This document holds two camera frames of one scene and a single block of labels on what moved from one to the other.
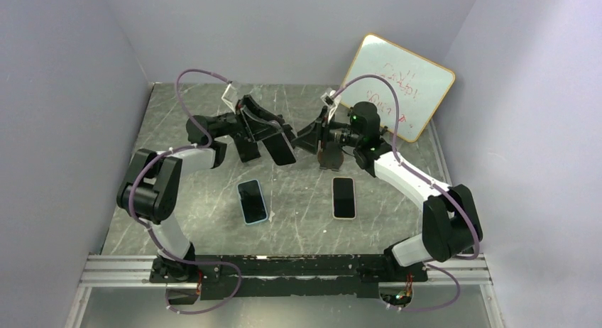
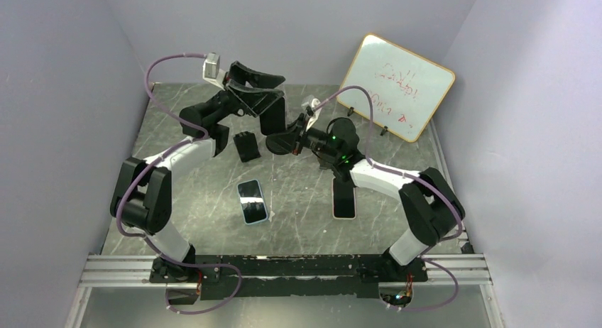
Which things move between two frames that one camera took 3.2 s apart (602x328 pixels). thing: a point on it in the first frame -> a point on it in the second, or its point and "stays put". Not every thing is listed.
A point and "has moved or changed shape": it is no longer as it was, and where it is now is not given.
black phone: x=280 y=150 has moved or changed shape
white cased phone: x=343 y=198 stays put
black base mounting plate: x=251 y=277 stays put
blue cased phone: x=253 y=205 stays put
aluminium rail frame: x=137 y=270 stays put
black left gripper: x=251 y=132 -> x=255 y=101
